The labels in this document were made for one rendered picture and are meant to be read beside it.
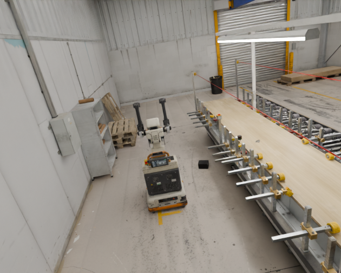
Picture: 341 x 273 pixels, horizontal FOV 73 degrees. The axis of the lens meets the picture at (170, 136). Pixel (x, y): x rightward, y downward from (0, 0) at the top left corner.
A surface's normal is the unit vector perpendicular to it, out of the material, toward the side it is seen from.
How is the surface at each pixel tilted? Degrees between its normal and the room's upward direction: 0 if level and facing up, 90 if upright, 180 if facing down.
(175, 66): 90
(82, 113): 90
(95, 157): 90
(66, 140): 90
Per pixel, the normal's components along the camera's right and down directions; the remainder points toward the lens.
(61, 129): 0.11, 0.37
